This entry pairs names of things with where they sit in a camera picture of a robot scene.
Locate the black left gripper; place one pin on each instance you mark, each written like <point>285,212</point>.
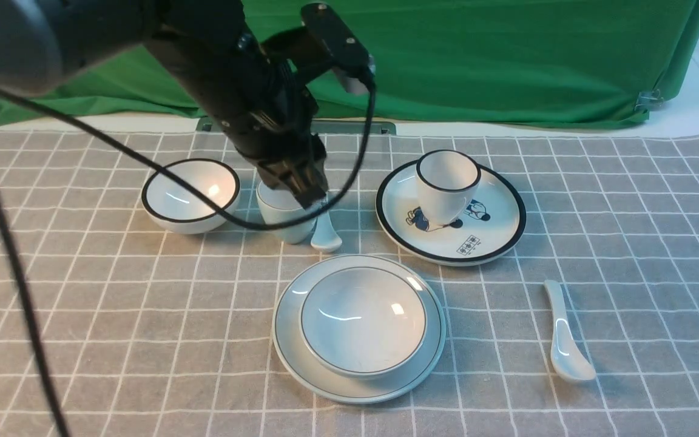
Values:
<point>271,128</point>

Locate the pale blue thin-rimmed bowl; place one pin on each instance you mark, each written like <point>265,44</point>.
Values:
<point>364,321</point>

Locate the plain white ceramic spoon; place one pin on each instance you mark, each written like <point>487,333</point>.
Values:
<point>567,359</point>

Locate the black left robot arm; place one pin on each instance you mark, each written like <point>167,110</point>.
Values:
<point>203,46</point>

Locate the white spoon with characters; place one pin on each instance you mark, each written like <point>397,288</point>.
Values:
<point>325,238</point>

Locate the black rimmed white bowl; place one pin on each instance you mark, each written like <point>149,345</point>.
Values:
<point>177,210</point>

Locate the black rimmed white cup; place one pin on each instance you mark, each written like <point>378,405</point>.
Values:
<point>446,183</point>

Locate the green backdrop cloth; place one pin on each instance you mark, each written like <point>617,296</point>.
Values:
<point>542,63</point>

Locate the pale blue large plate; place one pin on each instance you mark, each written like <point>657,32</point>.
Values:
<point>303,366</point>

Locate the black rimmed illustrated plate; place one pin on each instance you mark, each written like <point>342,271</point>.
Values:
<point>491,225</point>

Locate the metal backdrop clip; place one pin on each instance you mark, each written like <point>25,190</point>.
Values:
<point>648,101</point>

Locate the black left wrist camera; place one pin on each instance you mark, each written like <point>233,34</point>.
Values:
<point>341,51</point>

